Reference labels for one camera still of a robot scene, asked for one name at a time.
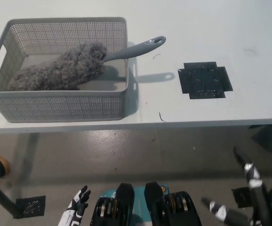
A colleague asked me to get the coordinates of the grey fluffy duster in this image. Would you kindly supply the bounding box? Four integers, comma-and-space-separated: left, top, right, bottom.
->
7, 35, 167, 91

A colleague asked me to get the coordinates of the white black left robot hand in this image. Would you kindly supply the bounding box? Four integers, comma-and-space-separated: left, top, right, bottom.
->
58, 185, 91, 226

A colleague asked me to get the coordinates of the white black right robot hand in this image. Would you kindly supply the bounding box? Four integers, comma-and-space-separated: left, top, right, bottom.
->
200, 145, 272, 226

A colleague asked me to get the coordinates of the grey perforated plastic basket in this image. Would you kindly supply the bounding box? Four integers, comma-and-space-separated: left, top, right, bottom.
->
0, 16, 130, 123

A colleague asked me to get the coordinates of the black tape patch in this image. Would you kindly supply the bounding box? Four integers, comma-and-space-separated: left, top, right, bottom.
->
15, 195, 46, 218
177, 61, 233, 100
231, 187, 255, 208

